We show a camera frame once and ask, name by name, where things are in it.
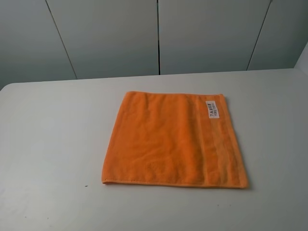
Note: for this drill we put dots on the orange terry towel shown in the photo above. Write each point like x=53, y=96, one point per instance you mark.
x=168, y=139

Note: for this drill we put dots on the white towel label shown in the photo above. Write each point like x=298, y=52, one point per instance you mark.
x=212, y=109

